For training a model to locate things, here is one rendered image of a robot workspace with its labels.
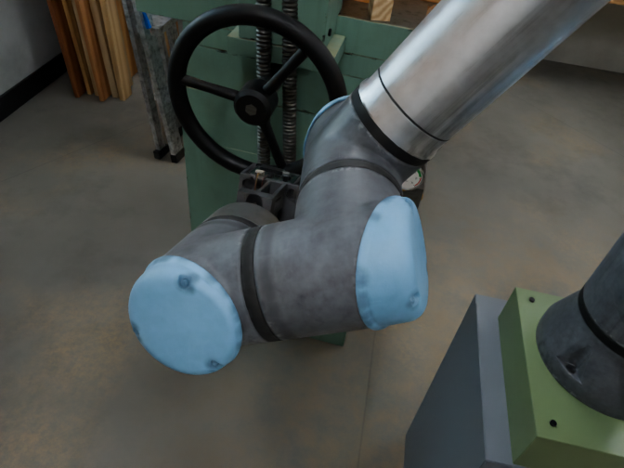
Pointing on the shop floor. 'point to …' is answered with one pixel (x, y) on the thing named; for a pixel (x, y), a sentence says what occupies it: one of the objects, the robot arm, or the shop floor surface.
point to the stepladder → (141, 43)
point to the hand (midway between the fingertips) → (289, 203)
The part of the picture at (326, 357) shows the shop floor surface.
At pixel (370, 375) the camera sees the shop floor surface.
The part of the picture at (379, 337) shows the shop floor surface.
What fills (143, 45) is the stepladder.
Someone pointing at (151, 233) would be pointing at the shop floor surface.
